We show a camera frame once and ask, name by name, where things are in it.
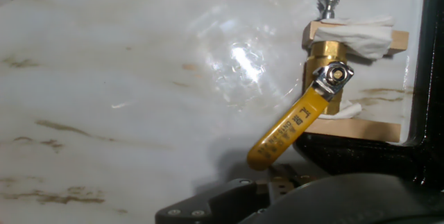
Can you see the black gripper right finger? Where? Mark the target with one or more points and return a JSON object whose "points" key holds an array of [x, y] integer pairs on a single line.
{"points": [[347, 203]]}

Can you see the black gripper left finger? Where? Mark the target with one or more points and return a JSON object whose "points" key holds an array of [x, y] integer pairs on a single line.
{"points": [[215, 203]]}

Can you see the small wooden block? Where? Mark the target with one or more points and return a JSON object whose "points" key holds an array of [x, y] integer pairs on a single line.
{"points": [[400, 42], [354, 130]]}

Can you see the white tissue piece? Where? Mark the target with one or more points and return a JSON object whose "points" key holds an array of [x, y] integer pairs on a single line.
{"points": [[354, 38], [341, 111]]}

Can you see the marble pattern mat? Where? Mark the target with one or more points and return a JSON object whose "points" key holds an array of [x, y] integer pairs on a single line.
{"points": [[121, 78]]}

